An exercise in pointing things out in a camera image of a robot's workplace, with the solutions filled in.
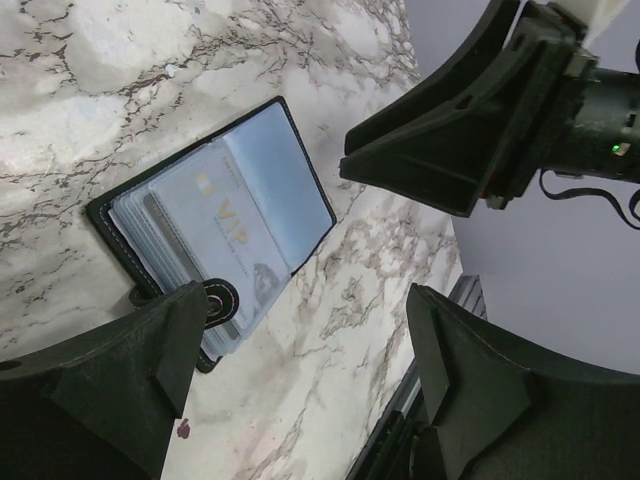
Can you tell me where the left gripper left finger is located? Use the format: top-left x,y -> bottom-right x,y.
1,282 -> 207,479

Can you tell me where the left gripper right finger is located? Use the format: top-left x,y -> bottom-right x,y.
406,285 -> 639,479

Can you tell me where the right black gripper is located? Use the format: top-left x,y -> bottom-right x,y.
339,1 -> 639,217

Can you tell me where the black leather card holder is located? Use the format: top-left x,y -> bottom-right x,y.
86,96 -> 337,373

